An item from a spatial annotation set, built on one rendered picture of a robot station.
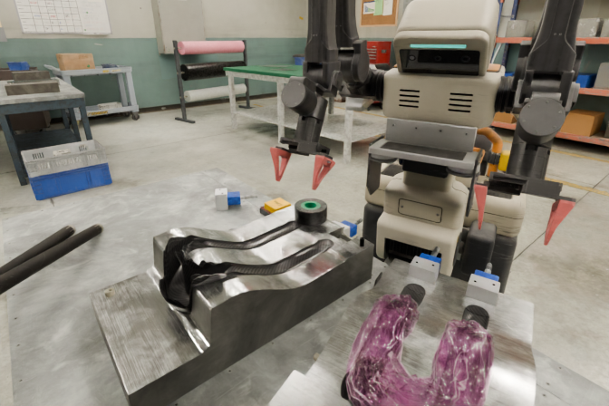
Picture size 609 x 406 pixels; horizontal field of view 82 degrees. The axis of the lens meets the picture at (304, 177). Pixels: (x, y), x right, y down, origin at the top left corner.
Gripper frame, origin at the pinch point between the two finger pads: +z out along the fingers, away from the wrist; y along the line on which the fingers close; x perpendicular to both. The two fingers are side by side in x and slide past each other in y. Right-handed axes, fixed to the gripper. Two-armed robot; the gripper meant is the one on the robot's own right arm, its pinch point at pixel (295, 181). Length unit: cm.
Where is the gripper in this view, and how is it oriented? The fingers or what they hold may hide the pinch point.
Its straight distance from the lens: 79.6
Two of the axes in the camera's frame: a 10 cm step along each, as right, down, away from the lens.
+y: 8.6, 1.9, -4.8
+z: -2.3, 9.7, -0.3
